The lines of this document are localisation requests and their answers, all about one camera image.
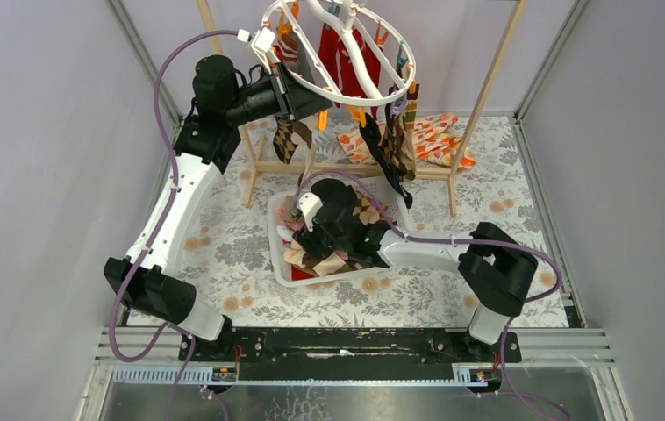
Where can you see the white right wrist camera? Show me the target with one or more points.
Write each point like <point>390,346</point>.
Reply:
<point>306,207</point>

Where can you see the wooden drying rack frame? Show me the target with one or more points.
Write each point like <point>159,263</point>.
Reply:
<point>361,116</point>

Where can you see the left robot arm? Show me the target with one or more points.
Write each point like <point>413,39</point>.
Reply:
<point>146,278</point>

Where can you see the white laundry basket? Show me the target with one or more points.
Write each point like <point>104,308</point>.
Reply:
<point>287,257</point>

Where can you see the red sock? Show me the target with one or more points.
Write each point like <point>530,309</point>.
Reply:
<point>336,60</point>

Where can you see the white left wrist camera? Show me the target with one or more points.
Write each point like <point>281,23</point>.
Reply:
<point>262,45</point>

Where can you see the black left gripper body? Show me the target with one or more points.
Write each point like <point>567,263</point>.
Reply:
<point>284,92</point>

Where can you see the orange patterned cloth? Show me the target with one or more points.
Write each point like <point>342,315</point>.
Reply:
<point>433,138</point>

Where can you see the brown yellow argyle sock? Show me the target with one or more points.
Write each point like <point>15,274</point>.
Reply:
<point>283,143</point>

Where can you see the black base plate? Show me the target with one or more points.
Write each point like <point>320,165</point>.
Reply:
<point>256,344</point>

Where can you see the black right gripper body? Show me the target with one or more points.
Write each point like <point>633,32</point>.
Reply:
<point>321,240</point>

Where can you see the dark green sock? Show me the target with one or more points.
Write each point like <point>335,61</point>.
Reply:
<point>331,190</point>

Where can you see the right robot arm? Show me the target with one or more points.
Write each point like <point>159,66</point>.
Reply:
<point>498,270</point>

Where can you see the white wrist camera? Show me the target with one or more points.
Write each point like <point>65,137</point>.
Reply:
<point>262,45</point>
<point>306,207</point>

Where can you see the white round sock hanger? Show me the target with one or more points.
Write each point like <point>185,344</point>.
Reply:
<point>298,61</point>

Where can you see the brown argyle hanging sock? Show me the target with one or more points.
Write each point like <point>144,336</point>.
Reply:
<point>397,159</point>

